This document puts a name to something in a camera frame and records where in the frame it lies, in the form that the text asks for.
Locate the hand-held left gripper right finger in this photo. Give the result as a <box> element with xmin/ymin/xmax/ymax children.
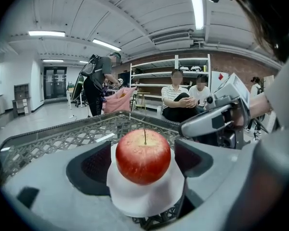
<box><xmin>174</xmin><ymin>138</ymin><xmax>289</xmax><ymax>231</ymax></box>

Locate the grey shelf cabinet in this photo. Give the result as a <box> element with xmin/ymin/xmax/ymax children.
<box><xmin>12</xmin><ymin>83</ymin><xmax>31</xmax><ymax>117</ymax></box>

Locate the black double door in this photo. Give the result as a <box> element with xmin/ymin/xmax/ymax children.
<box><xmin>43</xmin><ymin>66</ymin><xmax>67</xmax><ymax>100</ymax></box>

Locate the person's right forearm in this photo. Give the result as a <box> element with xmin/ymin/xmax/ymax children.
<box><xmin>249</xmin><ymin>92</ymin><xmax>273</xmax><ymax>119</ymax></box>

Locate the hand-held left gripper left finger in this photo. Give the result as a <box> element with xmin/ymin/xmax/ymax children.
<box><xmin>1</xmin><ymin>140</ymin><xmax>135</xmax><ymax>231</ymax></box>

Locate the person's white shirt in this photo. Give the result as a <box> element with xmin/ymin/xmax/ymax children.
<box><xmin>264</xmin><ymin>44</ymin><xmax>289</xmax><ymax>129</ymax></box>

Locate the white shelf rack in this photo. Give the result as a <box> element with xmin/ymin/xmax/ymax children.
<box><xmin>129</xmin><ymin>53</ymin><xmax>211</xmax><ymax>110</ymax></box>

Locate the green black bag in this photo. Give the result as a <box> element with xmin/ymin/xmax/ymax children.
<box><xmin>71</xmin><ymin>75</ymin><xmax>85</xmax><ymax>103</ymax></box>

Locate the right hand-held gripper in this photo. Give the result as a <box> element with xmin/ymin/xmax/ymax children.
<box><xmin>180</xmin><ymin>73</ymin><xmax>251</xmax><ymax>150</ymax></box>

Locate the white round plate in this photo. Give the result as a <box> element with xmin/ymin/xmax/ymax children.
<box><xmin>106</xmin><ymin>142</ymin><xmax>185</xmax><ymax>218</ymax></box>

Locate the ceiling air vent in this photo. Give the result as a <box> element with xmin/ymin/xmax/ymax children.
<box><xmin>151</xmin><ymin>32</ymin><xmax>191</xmax><ymax>45</ymax></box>

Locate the pink covered chair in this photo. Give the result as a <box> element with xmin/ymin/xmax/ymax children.
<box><xmin>102</xmin><ymin>86</ymin><xmax>138</xmax><ymax>115</ymax></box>

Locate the red apple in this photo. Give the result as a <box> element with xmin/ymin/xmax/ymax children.
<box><xmin>115</xmin><ymin>128</ymin><xmax>171</xmax><ymax>186</ymax></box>

